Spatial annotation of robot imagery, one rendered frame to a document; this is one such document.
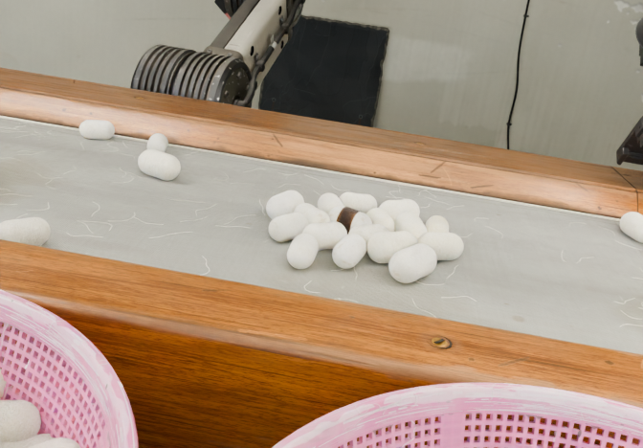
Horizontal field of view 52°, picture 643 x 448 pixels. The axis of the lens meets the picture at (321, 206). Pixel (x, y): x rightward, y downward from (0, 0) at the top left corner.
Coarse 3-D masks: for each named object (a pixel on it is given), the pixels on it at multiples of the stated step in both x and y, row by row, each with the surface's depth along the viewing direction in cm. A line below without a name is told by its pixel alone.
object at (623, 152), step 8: (640, 120) 60; (632, 128) 61; (640, 128) 59; (632, 136) 61; (624, 144) 63; (632, 144) 62; (616, 152) 64; (624, 152) 63; (632, 152) 63; (640, 152) 63; (616, 160) 64; (624, 160) 64; (632, 160) 63; (640, 160) 63
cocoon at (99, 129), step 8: (88, 120) 62; (96, 120) 62; (80, 128) 62; (88, 128) 61; (96, 128) 62; (104, 128) 62; (112, 128) 62; (88, 136) 62; (96, 136) 62; (104, 136) 62
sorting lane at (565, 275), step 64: (0, 128) 62; (64, 128) 65; (0, 192) 47; (64, 192) 49; (128, 192) 51; (192, 192) 53; (256, 192) 55; (320, 192) 57; (384, 192) 59; (448, 192) 62; (128, 256) 41; (192, 256) 42; (256, 256) 43; (320, 256) 44; (512, 256) 49; (576, 256) 51; (640, 256) 53; (512, 320) 40; (576, 320) 41; (640, 320) 42
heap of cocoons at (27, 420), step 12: (0, 372) 28; (0, 384) 28; (0, 396) 28; (0, 408) 26; (12, 408) 26; (24, 408) 26; (36, 408) 27; (0, 420) 26; (12, 420) 26; (24, 420) 26; (36, 420) 26; (0, 432) 26; (12, 432) 26; (24, 432) 26; (36, 432) 26; (0, 444) 26; (12, 444) 26; (24, 444) 26; (36, 444) 24; (48, 444) 24; (60, 444) 24; (72, 444) 24
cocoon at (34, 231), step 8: (0, 224) 39; (8, 224) 38; (16, 224) 39; (24, 224) 39; (32, 224) 39; (40, 224) 39; (48, 224) 40; (0, 232) 38; (8, 232) 38; (16, 232) 38; (24, 232) 39; (32, 232) 39; (40, 232) 39; (48, 232) 40; (16, 240) 39; (24, 240) 39; (32, 240) 39; (40, 240) 40
